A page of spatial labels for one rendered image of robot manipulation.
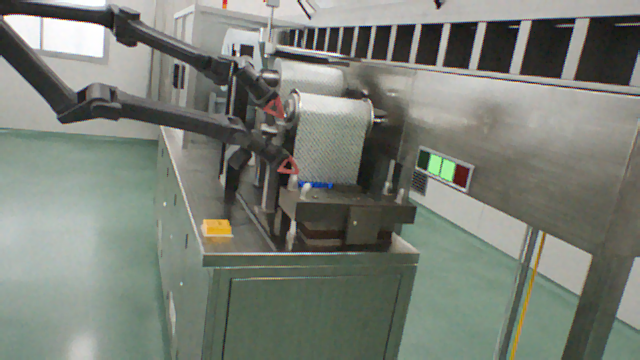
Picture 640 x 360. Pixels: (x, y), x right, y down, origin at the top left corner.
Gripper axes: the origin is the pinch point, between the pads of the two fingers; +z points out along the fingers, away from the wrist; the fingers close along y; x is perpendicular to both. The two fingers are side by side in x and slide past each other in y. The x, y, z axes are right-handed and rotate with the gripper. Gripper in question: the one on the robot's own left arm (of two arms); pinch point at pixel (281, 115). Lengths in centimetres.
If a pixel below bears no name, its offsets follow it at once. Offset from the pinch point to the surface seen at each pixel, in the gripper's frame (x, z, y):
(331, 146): 5.3, 17.4, 5.6
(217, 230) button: -36.9, 5.1, 18.8
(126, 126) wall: -116, 66, -547
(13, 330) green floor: -154, 18, -82
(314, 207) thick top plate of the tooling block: -12.5, 17.5, 25.7
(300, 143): -1.6, 9.3, 5.2
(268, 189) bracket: -19.2, 17.0, -2.1
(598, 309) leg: 17, 52, 84
